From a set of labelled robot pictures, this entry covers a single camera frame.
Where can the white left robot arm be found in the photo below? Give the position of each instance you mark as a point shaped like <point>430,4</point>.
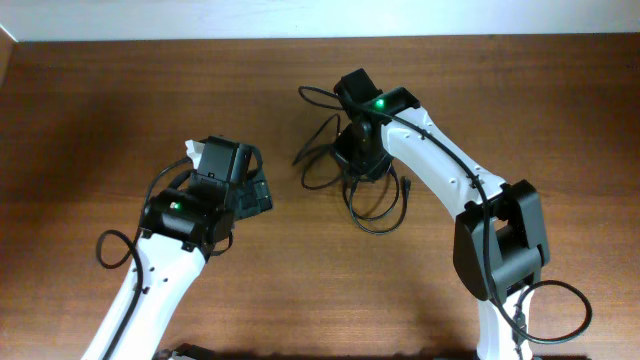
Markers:
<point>217,183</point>

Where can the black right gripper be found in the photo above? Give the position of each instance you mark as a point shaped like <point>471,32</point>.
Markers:
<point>364,163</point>

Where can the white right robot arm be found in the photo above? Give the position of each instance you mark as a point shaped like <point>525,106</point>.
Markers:
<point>500,239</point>

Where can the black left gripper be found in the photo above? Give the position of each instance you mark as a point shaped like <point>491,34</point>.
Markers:
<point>256,196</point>

